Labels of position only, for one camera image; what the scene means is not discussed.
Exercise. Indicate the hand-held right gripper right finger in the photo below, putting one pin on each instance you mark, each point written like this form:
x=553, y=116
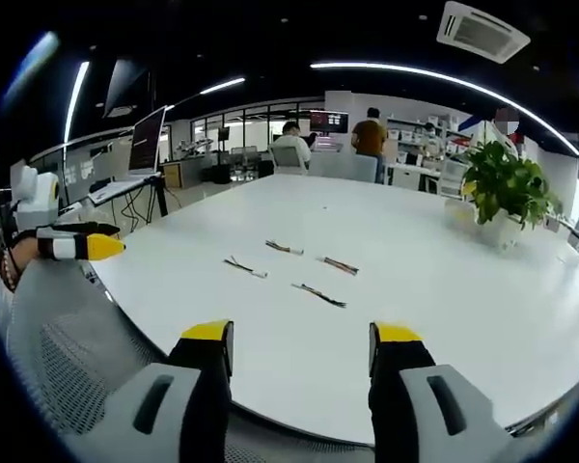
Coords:
x=415, y=386

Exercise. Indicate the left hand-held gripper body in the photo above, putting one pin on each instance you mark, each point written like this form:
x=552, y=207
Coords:
x=35, y=193

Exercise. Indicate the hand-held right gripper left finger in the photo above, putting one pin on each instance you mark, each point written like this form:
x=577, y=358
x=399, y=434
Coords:
x=193, y=386

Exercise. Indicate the person's left hand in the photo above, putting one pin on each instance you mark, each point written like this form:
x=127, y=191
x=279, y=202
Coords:
x=25, y=253

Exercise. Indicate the white laptop stand table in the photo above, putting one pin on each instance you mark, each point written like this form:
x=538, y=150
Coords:
x=120, y=185

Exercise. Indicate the grey mesh office chair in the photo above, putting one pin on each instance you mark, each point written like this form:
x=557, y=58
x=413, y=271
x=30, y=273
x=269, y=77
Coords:
x=77, y=347

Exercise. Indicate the open laptop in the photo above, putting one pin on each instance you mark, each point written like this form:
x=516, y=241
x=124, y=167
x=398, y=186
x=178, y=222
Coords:
x=147, y=140

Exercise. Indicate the white plant pot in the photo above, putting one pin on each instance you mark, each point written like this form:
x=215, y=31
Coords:
x=498, y=229

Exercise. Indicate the white office chair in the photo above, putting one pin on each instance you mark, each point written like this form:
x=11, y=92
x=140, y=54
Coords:
x=452, y=176

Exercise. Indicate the green potted plant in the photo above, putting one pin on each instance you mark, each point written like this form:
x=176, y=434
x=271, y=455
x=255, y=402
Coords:
x=506, y=183

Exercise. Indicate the long ceiling light strip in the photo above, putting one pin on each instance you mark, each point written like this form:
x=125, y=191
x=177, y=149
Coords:
x=444, y=77

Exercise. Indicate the ceiling air conditioner vent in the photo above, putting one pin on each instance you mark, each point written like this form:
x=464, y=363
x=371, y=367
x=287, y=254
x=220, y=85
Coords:
x=482, y=31

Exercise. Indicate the wall screen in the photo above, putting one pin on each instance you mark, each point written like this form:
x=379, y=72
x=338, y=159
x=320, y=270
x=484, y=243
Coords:
x=329, y=121

